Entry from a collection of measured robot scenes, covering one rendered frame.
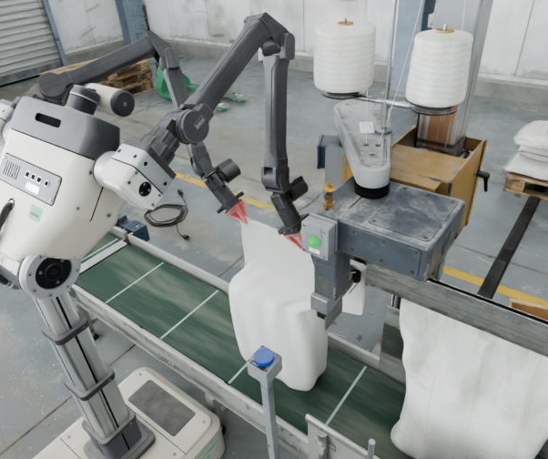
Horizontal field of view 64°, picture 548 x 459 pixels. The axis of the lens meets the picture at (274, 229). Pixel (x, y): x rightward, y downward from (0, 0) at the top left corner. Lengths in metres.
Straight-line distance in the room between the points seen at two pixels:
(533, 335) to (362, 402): 0.81
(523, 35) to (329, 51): 5.00
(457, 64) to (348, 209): 0.41
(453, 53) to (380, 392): 1.27
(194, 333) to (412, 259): 1.33
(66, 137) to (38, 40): 7.75
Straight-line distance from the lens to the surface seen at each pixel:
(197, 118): 1.10
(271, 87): 1.30
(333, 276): 1.16
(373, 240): 1.03
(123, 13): 9.81
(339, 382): 1.90
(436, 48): 1.13
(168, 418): 2.03
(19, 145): 1.36
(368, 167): 1.10
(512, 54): 6.19
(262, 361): 1.36
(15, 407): 2.70
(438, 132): 1.42
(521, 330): 1.25
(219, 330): 2.11
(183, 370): 2.09
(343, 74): 1.23
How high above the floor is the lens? 1.91
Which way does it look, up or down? 35 degrees down
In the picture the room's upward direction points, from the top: 4 degrees counter-clockwise
